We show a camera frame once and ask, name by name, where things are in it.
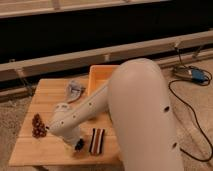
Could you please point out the blue power device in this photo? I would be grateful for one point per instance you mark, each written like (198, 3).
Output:
(189, 73)

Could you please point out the white handled dish brush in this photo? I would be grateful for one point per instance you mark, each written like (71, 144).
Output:
(79, 145)

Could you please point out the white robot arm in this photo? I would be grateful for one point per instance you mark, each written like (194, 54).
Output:
(136, 96)

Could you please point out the bunch of dark grapes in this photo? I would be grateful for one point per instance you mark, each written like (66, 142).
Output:
(38, 127)

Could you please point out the yellow plastic tray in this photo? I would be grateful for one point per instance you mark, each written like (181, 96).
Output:
(98, 74)

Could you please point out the grey crumpled cloth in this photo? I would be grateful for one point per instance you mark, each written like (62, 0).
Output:
(74, 90)

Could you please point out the wooden table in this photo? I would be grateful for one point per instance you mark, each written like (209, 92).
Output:
(50, 150)

